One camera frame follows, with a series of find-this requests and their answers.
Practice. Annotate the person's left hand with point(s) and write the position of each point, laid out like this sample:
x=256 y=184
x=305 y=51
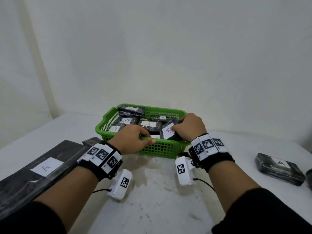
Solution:
x=129 y=141

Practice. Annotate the person's right hand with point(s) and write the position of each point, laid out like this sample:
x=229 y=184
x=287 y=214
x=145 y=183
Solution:
x=191 y=126

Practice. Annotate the black packet labelled A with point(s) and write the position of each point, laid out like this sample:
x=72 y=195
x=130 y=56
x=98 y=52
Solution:
x=134 y=121

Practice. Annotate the black packet labelled b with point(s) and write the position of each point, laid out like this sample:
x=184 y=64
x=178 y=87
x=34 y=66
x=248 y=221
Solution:
x=204 y=182
x=168 y=130

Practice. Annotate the small marbled packet labelled A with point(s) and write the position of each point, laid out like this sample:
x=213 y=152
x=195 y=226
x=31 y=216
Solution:
x=155 y=136

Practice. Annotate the small black packet with label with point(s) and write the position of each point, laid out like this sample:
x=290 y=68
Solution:
x=185 y=154

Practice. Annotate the green plastic mesh basket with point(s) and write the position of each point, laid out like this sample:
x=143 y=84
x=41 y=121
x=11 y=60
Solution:
x=158 y=148

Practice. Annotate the long black packet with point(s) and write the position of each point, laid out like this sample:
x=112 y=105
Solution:
x=156 y=118

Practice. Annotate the long black box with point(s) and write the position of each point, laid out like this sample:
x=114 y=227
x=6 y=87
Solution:
x=19 y=187

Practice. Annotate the person's right forearm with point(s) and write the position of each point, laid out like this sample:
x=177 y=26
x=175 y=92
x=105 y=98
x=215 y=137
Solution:
x=234 y=182

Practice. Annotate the person's left forearm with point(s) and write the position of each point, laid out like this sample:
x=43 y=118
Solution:
x=61 y=197

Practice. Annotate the black right wristband with markers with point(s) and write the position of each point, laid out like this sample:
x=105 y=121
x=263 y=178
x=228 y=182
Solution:
x=217 y=160

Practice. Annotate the black wristband with markers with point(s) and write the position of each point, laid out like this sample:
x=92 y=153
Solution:
x=92 y=168
x=217 y=160

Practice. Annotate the black left wristband with markers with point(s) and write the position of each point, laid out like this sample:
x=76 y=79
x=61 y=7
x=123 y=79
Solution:
x=92 y=168

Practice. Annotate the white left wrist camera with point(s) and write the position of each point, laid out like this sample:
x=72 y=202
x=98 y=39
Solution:
x=117 y=192

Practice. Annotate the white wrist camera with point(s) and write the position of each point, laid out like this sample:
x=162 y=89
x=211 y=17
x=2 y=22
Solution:
x=185 y=180
x=117 y=192

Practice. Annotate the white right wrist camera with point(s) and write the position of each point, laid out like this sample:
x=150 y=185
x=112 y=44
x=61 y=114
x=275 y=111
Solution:
x=185 y=180

